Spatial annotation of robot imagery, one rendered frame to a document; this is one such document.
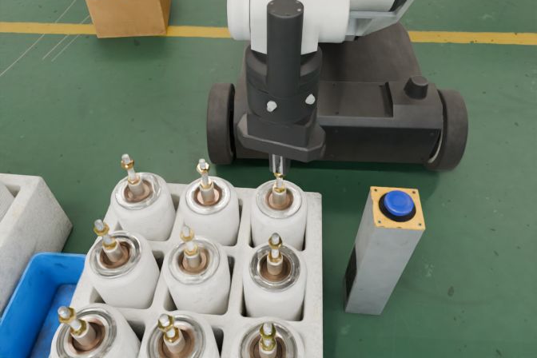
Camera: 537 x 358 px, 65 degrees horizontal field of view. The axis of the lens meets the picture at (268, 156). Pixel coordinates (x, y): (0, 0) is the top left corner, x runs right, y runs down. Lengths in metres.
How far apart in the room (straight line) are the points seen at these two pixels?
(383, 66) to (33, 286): 0.91
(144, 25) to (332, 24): 1.18
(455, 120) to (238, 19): 0.67
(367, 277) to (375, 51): 0.65
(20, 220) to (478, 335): 0.87
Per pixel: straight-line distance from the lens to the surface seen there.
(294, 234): 0.71
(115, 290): 0.67
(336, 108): 0.95
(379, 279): 0.75
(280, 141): 0.55
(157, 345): 0.60
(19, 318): 0.89
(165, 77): 1.37
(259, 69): 0.47
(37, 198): 0.93
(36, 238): 0.94
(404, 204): 0.62
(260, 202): 0.69
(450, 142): 1.01
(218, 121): 0.94
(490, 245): 1.06
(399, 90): 1.00
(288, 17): 0.39
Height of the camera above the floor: 0.81
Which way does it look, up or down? 48 degrees down
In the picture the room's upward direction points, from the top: straight up
